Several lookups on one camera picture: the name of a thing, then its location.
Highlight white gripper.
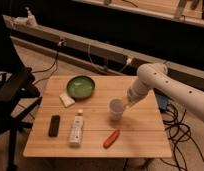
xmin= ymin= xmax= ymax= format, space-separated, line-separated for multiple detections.
xmin=122 ymin=87 xmax=141 ymax=108

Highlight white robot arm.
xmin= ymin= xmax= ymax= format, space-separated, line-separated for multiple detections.
xmin=122 ymin=63 xmax=204 ymax=122

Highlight green ceramic bowl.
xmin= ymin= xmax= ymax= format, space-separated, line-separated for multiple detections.
xmin=66 ymin=76 xmax=95 ymax=99

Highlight blue box on floor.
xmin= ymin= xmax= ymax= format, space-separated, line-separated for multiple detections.
xmin=156 ymin=95 xmax=168 ymax=111

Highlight orange marker pen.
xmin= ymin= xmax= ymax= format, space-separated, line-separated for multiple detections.
xmin=103 ymin=130 xmax=120 ymax=149

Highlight wooden table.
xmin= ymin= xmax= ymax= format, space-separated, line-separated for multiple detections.
xmin=23 ymin=76 xmax=172 ymax=158

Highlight white sponge block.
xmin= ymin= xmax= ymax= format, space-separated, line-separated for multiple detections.
xmin=59 ymin=93 xmax=75 ymax=107

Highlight black rectangular remote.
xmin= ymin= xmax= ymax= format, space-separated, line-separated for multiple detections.
xmin=48 ymin=115 xmax=60 ymax=137

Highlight black office chair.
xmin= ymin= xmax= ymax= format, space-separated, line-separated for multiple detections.
xmin=0 ymin=14 xmax=42 ymax=171

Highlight black floor cables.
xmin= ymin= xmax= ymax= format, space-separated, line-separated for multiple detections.
xmin=160 ymin=103 xmax=204 ymax=171

